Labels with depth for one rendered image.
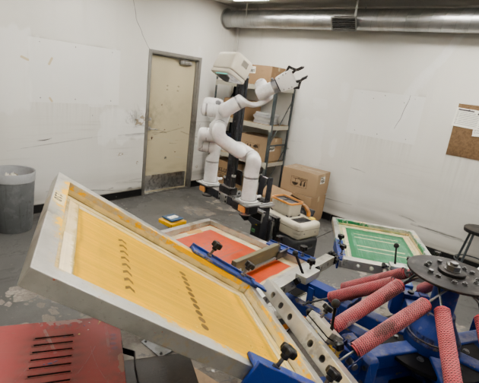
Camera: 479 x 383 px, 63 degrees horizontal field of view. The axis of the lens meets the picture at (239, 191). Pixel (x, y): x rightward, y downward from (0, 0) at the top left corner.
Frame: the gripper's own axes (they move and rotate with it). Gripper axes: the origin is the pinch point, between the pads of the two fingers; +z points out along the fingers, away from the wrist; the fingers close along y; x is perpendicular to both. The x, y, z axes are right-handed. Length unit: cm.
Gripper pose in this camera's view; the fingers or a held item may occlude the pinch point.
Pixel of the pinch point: (302, 73)
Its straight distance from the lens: 230.9
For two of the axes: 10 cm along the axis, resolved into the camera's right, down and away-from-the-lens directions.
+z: 8.8, -3.6, -3.2
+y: 4.5, 8.4, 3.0
